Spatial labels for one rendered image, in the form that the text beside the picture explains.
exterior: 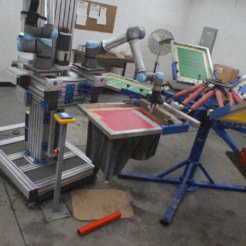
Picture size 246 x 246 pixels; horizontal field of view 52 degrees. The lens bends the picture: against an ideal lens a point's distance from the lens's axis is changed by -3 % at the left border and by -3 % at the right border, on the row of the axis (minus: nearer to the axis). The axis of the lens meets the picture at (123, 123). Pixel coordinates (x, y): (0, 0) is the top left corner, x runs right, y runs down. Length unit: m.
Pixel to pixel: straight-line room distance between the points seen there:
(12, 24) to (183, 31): 4.54
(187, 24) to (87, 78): 5.69
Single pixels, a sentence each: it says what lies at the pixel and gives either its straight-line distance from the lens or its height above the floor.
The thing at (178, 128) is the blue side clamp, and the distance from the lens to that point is 2.20.
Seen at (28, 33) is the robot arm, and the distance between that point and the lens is 1.84.
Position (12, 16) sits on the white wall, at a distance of 5.53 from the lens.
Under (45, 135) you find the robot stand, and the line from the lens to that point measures 2.64.
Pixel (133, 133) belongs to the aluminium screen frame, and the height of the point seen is 0.98.
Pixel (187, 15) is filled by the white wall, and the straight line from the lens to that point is 7.80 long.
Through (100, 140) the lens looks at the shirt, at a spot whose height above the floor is 0.78.
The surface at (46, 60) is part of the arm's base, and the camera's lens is 2.14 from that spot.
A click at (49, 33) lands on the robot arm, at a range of 1.85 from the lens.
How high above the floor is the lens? 1.76
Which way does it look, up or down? 22 degrees down
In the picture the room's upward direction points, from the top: 12 degrees clockwise
